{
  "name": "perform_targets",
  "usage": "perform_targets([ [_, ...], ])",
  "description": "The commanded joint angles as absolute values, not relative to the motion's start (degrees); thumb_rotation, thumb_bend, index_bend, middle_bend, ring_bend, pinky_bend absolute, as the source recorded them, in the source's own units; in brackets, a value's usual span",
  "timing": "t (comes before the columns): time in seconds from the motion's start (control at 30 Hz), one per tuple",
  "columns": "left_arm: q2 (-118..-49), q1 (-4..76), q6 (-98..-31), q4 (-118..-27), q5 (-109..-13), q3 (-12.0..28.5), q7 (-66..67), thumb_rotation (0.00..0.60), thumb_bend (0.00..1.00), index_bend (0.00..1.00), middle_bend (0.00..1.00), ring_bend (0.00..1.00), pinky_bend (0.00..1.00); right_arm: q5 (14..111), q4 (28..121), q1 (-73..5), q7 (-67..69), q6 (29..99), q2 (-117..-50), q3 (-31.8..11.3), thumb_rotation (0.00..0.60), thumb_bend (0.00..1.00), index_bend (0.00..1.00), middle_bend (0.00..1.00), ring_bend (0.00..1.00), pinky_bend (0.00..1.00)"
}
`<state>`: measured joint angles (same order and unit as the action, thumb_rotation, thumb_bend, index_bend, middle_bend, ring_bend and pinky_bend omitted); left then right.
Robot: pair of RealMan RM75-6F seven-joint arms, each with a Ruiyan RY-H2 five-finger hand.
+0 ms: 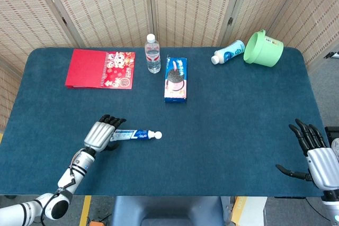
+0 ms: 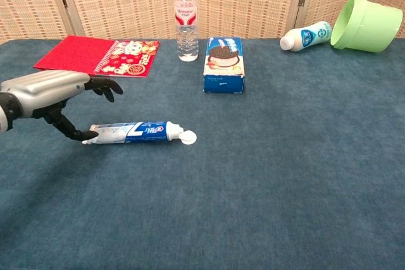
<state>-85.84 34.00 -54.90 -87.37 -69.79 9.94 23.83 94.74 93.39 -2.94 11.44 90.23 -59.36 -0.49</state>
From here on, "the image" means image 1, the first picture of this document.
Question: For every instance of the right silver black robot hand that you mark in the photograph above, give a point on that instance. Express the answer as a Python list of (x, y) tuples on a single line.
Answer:
[(321, 165)]

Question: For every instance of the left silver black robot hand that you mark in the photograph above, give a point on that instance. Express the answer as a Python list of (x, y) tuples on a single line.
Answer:
[(98, 136)]

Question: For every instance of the blue white toothpaste tube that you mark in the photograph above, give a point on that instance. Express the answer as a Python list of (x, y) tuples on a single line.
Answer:
[(137, 135)]

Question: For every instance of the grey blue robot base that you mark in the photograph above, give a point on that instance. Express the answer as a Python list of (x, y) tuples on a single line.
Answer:
[(167, 211)]

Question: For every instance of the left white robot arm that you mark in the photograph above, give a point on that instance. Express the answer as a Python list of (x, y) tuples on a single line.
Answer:
[(66, 181)]

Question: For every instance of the red spiral notebook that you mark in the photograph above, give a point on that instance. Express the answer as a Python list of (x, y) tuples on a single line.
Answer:
[(100, 68)]

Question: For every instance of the blue table cloth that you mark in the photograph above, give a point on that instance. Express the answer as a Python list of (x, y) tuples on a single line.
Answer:
[(169, 136)]

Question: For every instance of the blue cookie box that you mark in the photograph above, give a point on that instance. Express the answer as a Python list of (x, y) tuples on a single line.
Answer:
[(176, 80)]

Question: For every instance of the clear plastic water bottle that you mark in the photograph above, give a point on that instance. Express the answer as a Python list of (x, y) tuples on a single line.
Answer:
[(152, 56)]

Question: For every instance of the green plastic bucket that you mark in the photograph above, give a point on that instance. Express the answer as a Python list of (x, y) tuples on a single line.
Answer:
[(263, 49)]

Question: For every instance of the white blue drink bottle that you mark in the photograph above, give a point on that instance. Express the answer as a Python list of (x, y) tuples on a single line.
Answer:
[(228, 53)]

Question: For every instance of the bamboo folding screen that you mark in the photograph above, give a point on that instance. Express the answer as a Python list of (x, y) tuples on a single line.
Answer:
[(169, 6)]

